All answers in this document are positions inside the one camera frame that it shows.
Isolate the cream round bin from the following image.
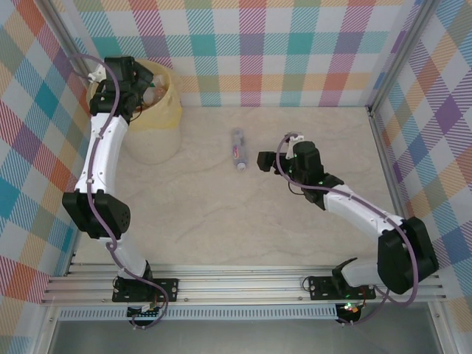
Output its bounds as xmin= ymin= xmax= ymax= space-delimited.
xmin=86 ymin=60 xmax=184 ymax=166

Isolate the clear purple-tinted ribbed bottle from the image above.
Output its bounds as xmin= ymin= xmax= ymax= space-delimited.
xmin=229 ymin=127 xmax=251 ymax=173

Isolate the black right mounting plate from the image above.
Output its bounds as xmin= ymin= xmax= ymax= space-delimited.
xmin=308 ymin=275 xmax=377 ymax=302

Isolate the black mounting plate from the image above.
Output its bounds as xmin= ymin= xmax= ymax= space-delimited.
xmin=308 ymin=275 xmax=377 ymax=302
xmin=112 ymin=278 xmax=181 ymax=303

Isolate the black right electronics board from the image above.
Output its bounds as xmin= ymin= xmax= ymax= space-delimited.
xmin=337 ymin=302 xmax=364 ymax=324

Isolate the black electronics board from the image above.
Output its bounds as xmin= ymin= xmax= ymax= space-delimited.
xmin=337 ymin=302 xmax=364 ymax=324
xmin=127 ymin=305 xmax=163 ymax=320

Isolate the grey metal panel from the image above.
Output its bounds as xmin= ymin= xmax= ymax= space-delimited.
xmin=47 ymin=319 xmax=443 ymax=354

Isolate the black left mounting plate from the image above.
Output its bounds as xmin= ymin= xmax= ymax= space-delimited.
xmin=112 ymin=278 xmax=181 ymax=303

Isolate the black left electronics board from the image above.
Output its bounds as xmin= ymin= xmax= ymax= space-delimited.
xmin=127 ymin=305 xmax=163 ymax=320

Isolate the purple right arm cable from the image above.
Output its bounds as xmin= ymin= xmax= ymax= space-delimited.
xmin=276 ymin=132 xmax=421 ymax=327

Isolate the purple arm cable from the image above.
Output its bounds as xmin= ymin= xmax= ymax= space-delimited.
xmin=276 ymin=132 xmax=421 ymax=327
xmin=67 ymin=53 xmax=171 ymax=331

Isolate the white left cable clip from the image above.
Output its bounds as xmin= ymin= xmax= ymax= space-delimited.
xmin=88 ymin=66 xmax=108 ymax=84

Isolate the aluminium left corner post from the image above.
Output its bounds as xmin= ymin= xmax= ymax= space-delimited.
xmin=38 ymin=0 xmax=114 ymax=132

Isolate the aluminium corner post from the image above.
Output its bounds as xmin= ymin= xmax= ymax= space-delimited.
xmin=367 ymin=0 xmax=438 ymax=115
xmin=38 ymin=0 xmax=114 ymax=132

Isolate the aluminium right side rail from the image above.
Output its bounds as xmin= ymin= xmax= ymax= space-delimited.
xmin=367 ymin=105 xmax=412 ymax=232

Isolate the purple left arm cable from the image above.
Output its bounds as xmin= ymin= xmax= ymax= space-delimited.
xmin=67 ymin=53 xmax=171 ymax=331

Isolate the aluminium right corner post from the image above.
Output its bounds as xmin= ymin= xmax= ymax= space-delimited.
xmin=367 ymin=0 xmax=438 ymax=115

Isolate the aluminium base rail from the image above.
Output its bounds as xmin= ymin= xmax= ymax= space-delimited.
xmin=40 ymin=263 xmax=449 ymax=305

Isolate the white slotted cable duct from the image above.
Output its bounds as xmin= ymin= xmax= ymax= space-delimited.
xmin=58 ymin=304 xmax=339 ymax=321

